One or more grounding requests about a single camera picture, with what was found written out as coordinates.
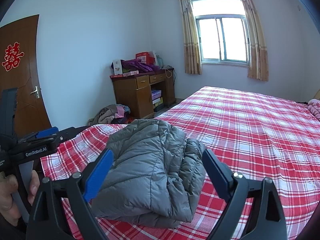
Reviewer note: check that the white box on desk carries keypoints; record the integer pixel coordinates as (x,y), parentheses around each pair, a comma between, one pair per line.
(117,67)

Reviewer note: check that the boxes in desk shelf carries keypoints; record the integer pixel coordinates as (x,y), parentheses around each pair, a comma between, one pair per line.
(157,100)

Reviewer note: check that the flat pink box on desk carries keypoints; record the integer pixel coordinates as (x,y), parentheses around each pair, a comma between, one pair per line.
(130,73)

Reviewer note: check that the person's left hand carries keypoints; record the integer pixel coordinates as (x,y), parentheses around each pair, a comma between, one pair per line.
(9,185)

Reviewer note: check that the pink folded quilt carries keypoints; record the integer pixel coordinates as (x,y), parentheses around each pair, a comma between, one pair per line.
(314,108)

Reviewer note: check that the right beige curtain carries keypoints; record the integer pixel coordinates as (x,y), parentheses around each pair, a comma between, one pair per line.
(258,62)

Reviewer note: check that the purple clothes on desk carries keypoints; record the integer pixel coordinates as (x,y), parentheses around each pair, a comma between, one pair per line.
(137,64)

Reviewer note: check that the red double happiness sticker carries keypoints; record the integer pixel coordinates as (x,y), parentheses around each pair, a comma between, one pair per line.
(12,56)

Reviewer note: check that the brown wooden desk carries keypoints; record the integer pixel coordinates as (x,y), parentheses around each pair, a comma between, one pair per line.
(135,91)

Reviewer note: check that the clothes pile on floor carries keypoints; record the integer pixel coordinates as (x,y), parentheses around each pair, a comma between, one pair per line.
(111,114)

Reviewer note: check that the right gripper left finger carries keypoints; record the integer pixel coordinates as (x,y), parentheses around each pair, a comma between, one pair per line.
(48,219)

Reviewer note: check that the beige curtain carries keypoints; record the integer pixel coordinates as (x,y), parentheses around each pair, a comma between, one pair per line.
(258,62)
(192,57)

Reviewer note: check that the window with metal frame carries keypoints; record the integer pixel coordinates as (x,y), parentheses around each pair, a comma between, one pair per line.
(222,31)

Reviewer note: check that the red box on desk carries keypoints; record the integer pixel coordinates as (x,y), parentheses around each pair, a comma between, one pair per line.
(146,57)

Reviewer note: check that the left beige curtain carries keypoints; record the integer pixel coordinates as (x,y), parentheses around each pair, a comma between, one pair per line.
(192,57)

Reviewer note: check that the red white plaid bedsheet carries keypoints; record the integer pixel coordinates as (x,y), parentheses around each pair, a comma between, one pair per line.
(255,134)

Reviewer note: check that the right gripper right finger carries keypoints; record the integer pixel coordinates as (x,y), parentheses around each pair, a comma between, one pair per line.
(266,218)

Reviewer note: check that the brown wooden door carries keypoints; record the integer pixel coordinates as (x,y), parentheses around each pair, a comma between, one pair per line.
(31,115)

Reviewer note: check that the grey quilted down jacket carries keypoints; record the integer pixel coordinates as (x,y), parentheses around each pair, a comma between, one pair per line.
(156,178)

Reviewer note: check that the silver door handle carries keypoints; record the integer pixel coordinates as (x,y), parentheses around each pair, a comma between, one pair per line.
(36,92)

